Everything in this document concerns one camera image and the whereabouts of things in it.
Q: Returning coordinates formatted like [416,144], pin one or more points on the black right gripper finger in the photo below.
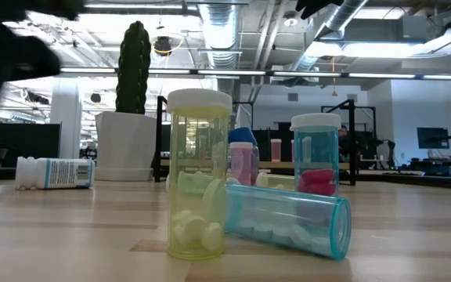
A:
[315,6]

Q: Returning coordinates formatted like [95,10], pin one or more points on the teal vial with red capsules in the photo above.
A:
[315,149]

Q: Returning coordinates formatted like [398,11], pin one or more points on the pink vial white cap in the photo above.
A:
[241,162]
[292,150]

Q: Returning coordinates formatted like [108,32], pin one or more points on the tall yellow vial white cap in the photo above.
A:
[198,156]

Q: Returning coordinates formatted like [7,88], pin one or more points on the white labelled supplement bottle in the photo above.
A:
[57,173]

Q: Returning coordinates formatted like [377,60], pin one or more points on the black background robot arm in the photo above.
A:
[392,150]

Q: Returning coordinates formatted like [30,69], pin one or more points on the long ceiling light strip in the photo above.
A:
[217,72]
[382,75]

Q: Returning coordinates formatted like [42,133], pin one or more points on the person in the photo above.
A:
[343,135]

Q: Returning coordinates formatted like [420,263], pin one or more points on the blue-lidded white jar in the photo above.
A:
[243,135]

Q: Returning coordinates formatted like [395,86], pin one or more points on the black computer monitor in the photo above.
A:
[433,137]

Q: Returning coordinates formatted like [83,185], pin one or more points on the green cactus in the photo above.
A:
[133,70]

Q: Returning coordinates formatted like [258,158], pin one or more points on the cluttered office desk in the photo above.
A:
[444,163]

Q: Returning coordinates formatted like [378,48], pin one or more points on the large teal vial white cap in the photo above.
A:
[288,219]

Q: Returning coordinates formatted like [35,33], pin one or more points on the white plant pot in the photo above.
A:
[125,145]

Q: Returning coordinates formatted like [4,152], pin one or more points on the white building column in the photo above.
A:
[67,117]

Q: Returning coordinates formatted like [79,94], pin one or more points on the silver spiral ceiling duct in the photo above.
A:
[352,9]
[221,31]

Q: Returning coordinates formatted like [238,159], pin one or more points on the wooden shelf black metal frame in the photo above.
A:
[352,129]

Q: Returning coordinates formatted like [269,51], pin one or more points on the black ceiling camera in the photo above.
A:
[163,46]
[95,98]

